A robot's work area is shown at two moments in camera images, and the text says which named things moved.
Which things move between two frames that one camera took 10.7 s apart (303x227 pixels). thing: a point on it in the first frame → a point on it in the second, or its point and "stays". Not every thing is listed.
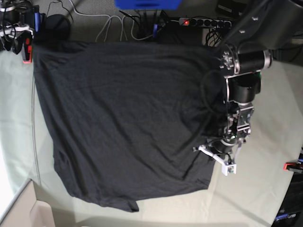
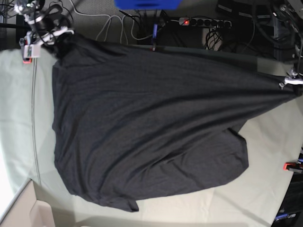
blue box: x=148 y=4 stays
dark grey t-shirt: x=126 y=117 stays
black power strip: x=204 y=22 stays
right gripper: x=224 y=144 → x=297 y=82
